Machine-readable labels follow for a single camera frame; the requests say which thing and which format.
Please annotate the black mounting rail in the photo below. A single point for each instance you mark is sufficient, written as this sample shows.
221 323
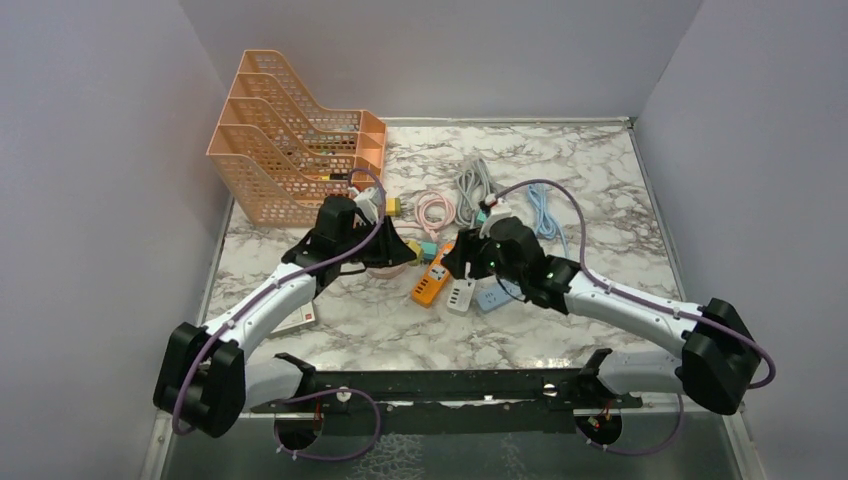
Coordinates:
434 402

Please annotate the orange mesh file organizer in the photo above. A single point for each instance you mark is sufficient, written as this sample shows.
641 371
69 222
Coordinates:
281 153

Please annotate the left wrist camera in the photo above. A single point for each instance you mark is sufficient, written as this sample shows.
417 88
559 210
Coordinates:
370 201

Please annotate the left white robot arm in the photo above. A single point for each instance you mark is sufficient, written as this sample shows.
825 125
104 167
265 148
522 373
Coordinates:
205 382

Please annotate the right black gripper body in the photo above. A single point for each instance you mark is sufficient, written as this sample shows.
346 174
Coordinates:
484 258

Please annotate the yellow adapter near organizer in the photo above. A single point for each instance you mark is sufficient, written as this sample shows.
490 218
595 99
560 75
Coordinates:
394 207

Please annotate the orange power strip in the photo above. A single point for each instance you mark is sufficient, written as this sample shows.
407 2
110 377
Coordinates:
433 280

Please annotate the white red labelled box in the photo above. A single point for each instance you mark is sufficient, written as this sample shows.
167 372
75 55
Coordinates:
304 317

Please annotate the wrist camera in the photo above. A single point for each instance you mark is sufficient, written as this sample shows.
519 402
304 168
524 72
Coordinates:
495 209
370 201

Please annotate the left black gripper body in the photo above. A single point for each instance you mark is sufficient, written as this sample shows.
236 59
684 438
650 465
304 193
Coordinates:
365 231

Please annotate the teal cube plug adapter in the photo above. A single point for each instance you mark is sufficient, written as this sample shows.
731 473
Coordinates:
429 251

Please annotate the yellow cube plug adapter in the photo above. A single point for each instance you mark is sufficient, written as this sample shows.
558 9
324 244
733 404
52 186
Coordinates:
416 248

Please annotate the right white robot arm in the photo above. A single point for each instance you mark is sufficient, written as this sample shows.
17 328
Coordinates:
705 352

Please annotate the white power strip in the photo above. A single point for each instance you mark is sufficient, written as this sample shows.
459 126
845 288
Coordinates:
460 296

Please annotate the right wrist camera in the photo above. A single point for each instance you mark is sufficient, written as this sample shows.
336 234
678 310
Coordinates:
495 209

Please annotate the blue power strip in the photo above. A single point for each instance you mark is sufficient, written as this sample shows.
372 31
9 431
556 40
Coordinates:
496 296

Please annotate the round pink power strip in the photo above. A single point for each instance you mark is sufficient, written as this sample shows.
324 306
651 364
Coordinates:
387 272

